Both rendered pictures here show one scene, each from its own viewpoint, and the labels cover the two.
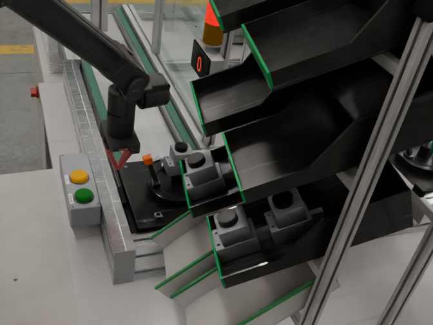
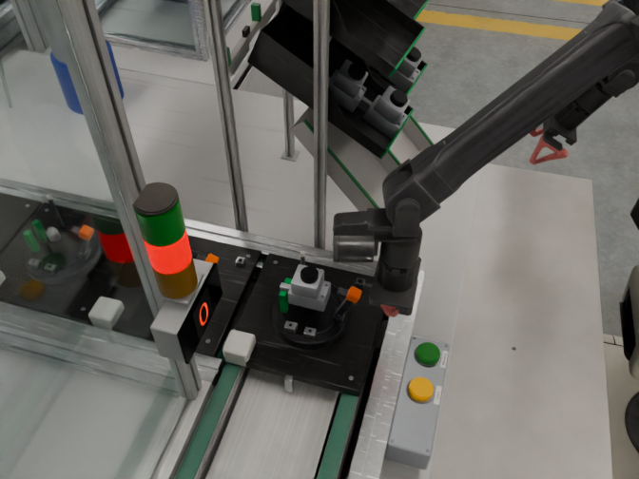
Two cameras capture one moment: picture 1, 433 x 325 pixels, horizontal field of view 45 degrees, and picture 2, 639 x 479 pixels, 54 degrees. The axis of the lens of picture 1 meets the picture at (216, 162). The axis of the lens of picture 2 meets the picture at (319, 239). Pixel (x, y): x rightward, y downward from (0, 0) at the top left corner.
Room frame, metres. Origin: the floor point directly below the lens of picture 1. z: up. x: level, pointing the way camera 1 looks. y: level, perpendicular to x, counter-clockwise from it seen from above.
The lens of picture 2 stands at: (1.43, 0.52, 1.90)
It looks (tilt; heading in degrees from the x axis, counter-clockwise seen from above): 49 degrees down; 222
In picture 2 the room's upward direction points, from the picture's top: straight up
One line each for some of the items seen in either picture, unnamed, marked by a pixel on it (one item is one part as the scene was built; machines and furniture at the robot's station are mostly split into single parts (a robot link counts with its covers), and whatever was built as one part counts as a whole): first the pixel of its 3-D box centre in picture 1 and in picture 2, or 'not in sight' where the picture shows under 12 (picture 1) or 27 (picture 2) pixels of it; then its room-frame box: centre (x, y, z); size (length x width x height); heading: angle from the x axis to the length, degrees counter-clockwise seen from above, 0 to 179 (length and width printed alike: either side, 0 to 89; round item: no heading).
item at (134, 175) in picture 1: (175, 191); (310, 318); (0.97, 0.09, 0.96); 0.24 x 0.24 x 0.02; 26
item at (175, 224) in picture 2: not in sight; (160, 216); (1.19, 0.06, 1.38); 0.05 x 0.05 x 0.05
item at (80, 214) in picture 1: (79, 187); (418, 398); (0.95, 0.32, 0.93); 0.21 x 0.07 x 0.06; 26
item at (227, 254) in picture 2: not in sight; (174, 270); (1.08, -0.14, 1.01); 0.24 x 0.24 x 0.13; 26
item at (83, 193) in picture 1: (83, 196); (427, 354); (0.89, 0.29, 0.96); 0.04 x 0.04 x 0.02
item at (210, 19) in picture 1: (216, 11); (167, 245); (1.19, 0.06, 1.33); 0.05 x 0.05 x 0.05
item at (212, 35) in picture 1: (213, 31); (174, 271); (1.19, 0.06, 1.28); 0.05 x 0.05 x 0.05
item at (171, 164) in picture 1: (183, 157); (303, 284); (0.97, 0.08, 1.06); 0.08 x 0.04 x 0.07; 116
